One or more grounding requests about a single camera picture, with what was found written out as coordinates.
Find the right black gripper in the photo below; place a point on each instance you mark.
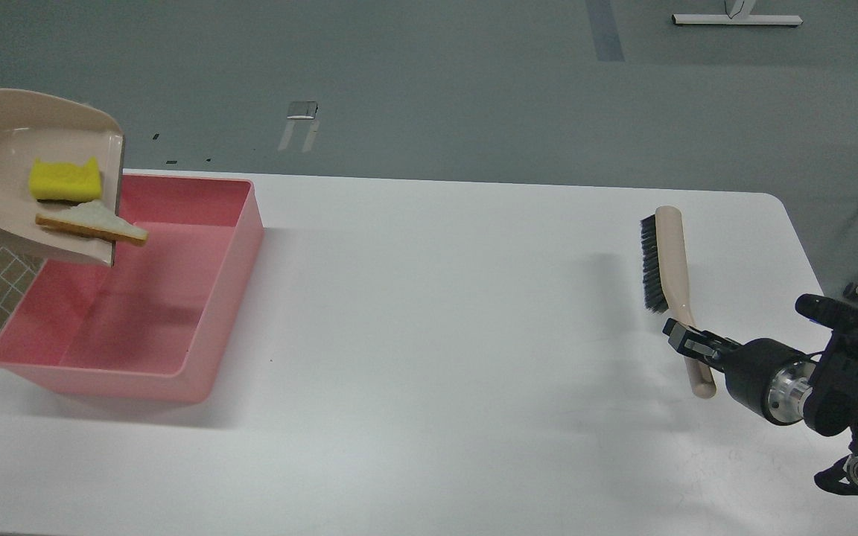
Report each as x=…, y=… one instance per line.
x=766, y=376

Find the beige hand brush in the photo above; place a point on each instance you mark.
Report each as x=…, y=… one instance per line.
x=664, y=267

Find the triangular bread slice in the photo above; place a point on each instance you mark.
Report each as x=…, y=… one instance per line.
x=92, y=219

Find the yellow sponge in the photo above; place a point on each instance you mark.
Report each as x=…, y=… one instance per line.
x=65, y=181

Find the beige plastic dustpan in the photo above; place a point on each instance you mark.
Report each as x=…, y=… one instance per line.
x=52, y=129

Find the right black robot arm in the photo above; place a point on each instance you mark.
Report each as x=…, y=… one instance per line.
x=832, y=407

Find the pink plastic bin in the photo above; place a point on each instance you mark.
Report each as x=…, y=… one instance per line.
x=154, y=325

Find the white stand base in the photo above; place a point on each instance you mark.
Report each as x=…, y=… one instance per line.
x=737, y=13

